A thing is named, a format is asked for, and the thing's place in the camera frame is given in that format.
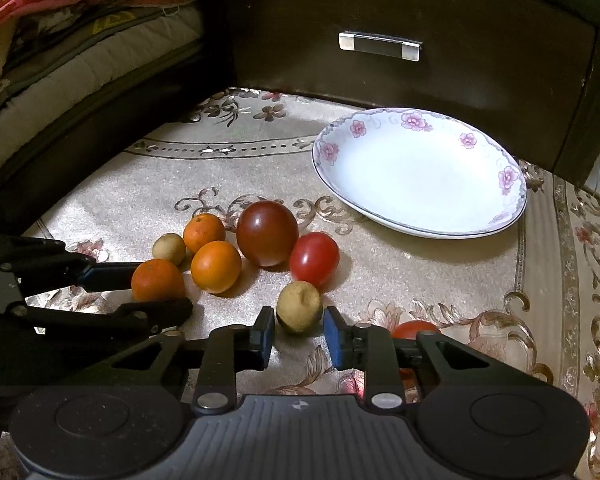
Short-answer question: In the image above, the red tomato behind gripper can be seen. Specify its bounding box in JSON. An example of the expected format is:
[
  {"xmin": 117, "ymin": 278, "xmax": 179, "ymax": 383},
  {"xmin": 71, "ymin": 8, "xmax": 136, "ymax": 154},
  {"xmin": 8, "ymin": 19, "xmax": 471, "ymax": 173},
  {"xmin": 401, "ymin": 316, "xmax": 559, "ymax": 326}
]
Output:
[{"xmin": 391, "ymin": 320, "xmax": 440, "ymax": 340}]

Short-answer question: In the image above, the orange mandarin left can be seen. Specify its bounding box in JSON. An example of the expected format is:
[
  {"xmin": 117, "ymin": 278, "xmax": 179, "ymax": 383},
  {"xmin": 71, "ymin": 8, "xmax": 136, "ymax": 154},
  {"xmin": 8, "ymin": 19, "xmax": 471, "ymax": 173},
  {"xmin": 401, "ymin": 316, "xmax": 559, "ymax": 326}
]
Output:
[{"xmin": 131, "ymin": 259, "xmax": 186, "ymax": 302}]

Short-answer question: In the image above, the orange mandarin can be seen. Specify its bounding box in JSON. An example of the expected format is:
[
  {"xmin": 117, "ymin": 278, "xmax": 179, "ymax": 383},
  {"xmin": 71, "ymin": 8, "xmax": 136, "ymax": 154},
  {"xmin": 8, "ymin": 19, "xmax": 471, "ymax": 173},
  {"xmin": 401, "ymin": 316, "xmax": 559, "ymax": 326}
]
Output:
[
  {"xmin": 131, "ymin": 259, "xmax": 186, "ymax": 302},
  {"xmin": 183, "ymin": 214, "xmax": 225, "ymax": 255},
  {"xmin": 190, "ymin": 240, "xmax": 242, "ymax": 295}
]

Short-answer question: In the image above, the small brown longan back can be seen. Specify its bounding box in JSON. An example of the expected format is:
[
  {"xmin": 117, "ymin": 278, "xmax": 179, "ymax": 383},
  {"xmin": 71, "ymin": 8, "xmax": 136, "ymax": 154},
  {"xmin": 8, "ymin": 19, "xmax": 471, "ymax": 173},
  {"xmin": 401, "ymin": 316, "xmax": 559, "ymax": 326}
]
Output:
[{"xmin": 151, "ymin": 233, "xmax": 186, "ymax": 266}]

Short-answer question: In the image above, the orange mandarin middle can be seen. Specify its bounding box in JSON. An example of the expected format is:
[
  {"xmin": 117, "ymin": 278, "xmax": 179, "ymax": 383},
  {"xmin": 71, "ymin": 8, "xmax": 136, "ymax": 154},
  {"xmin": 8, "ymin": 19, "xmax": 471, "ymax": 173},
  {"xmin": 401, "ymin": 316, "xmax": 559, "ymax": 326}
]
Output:
[{"xmin": 190, "ymin": 240, "xmax": 242, "ymax": 295}]

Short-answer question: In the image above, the brown longan front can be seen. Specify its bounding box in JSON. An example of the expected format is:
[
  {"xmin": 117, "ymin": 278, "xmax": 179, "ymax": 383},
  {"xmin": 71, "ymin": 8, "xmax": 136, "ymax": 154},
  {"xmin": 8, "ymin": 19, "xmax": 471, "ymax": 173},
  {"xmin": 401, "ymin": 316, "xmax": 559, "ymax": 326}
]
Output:
[{"xmin": 276, "ymin": 281, "xmax": 323, "ymax": 334}]

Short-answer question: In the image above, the orange mandarin back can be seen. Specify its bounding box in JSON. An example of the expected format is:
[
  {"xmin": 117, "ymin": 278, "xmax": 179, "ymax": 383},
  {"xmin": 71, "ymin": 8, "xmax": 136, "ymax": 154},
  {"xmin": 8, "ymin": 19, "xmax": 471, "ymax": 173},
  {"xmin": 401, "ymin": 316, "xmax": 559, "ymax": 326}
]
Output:
[{"xmin": 183, "ymin": 214, "xmax": 225, "ymax": 255}]

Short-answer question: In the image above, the small bright red tomato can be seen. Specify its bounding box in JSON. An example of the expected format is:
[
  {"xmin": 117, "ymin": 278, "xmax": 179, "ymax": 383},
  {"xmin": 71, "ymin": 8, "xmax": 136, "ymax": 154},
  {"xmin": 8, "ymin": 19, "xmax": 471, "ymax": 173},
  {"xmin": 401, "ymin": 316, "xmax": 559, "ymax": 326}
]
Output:
[{"xmin": 289, "ymin": 232, "xmax": 340, "ymax": 288}]

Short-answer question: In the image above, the large dark red tomato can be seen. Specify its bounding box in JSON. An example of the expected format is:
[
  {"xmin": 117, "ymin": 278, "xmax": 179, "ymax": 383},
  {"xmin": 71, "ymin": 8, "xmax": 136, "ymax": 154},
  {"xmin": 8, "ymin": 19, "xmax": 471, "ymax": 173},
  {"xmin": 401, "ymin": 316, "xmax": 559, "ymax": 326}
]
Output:
[{"xmin": 236, "ymin": 200, "xmax": 299, "ymax": 268}]

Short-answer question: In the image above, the beige floral patterned cloth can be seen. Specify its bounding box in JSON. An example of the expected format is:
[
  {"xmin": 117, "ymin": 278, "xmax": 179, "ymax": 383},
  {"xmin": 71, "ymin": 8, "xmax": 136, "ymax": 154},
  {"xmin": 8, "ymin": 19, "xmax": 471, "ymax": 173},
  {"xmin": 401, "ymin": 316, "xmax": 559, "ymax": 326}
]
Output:
[{"xmin": 0, "ymin": 88, "xmax": 600, "ymax": 479}]

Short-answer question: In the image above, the beige quilted mattress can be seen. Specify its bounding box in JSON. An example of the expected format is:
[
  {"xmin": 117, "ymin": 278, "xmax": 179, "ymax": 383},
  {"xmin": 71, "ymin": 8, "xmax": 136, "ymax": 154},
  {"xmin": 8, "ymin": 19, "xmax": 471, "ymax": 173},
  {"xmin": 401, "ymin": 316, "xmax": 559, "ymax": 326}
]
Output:
[{"xmin": 0, "ymin": 6, "xmax": 201, "ymax": 168}]

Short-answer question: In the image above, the white floral porcelain plate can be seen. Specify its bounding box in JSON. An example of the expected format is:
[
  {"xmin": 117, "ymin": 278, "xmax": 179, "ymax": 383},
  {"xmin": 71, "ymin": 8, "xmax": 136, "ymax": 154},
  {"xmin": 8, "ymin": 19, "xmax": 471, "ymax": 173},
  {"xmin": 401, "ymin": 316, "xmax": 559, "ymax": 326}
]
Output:
[{"xmin": 312, "ymin": 107, "xmax": 528, "ymax": 240}]

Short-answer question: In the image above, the dark wooden drawer cabinet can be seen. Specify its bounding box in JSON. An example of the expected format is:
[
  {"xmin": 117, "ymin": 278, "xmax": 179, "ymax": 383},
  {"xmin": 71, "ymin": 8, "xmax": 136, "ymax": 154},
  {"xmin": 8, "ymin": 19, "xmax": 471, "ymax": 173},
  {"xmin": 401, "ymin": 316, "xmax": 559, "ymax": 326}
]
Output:
[{"xmin": 198, "ymin": 0, "xmax": 600, "ymax": 184}]

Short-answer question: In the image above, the silver black drawer handle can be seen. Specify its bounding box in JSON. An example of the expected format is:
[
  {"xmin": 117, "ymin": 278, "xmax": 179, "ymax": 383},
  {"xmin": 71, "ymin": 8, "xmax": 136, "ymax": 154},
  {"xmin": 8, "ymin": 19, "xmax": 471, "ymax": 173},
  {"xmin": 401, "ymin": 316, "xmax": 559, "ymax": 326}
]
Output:
[{"xmin": 338, "ymin": 32, "xmax": 422, "ymax": 62}]

